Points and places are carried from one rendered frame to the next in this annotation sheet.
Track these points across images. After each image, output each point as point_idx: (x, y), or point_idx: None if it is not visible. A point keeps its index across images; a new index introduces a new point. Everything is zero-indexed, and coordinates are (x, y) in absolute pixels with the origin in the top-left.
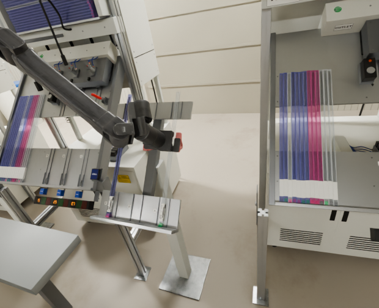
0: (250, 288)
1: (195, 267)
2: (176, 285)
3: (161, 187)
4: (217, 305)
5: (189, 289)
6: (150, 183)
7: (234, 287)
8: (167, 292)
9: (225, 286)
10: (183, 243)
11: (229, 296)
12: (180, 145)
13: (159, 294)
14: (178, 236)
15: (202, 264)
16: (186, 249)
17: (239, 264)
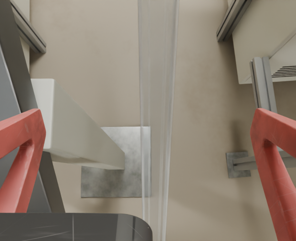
0: (221, 156)
1: (129, 147)
2: (109, 183)
3: (73, 157)
4: (180, 195)
5: (132, 185)
6: (41, 211)
7: (198, 161)
8: (97, 197)
9: (185, 164)
10: (117, 150)
11: (194, 176)
12: (267, 138)
13: (86, 204)
14: (113, 160)
15: (139, 138)
16: (103, 117)
17: (198, 122)
